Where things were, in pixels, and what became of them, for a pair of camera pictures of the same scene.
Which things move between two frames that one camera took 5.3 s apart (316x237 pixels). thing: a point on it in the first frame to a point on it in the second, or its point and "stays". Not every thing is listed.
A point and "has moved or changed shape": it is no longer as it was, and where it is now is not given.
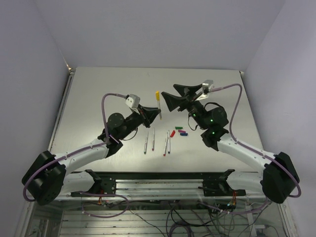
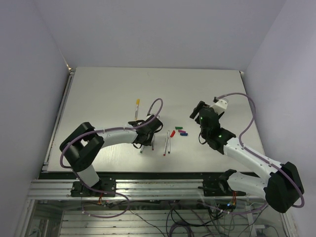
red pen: (164, 154) stays
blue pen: (169, 142) stays
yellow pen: (157, 96) has moved or changed shape
